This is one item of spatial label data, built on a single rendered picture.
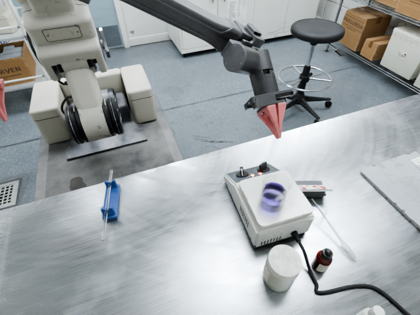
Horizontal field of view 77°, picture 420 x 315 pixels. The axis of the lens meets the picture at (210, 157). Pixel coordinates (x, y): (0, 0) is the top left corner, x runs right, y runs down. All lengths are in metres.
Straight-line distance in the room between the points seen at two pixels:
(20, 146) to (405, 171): 2.25
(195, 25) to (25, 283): 0.62
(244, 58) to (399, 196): 0.50
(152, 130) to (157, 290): 1.04
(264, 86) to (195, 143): 1.34
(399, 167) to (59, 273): 0.85
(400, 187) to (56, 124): 1.41
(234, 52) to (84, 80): 0.76
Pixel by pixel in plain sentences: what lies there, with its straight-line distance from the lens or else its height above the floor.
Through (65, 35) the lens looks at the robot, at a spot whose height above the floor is 0.92.
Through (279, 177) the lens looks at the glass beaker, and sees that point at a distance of 0.52.
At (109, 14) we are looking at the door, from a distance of 3.36.
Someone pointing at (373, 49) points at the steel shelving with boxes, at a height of 0.23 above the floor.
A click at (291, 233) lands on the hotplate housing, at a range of 0.60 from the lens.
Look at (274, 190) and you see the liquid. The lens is 0.53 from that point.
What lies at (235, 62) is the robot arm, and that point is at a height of 1.04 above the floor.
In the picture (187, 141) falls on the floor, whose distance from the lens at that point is 1.93.
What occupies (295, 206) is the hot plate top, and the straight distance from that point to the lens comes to 0.57.
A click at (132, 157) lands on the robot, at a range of 1.35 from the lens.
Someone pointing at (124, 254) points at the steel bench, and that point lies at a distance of 0.62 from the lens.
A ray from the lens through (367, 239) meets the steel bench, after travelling 0.69.
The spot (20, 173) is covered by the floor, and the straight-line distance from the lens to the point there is 2.13.
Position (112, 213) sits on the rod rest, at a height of 0.76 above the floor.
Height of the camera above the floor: 1.29
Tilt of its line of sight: 46 degrees down
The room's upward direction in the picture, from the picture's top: 1 degrees counter-clockwise
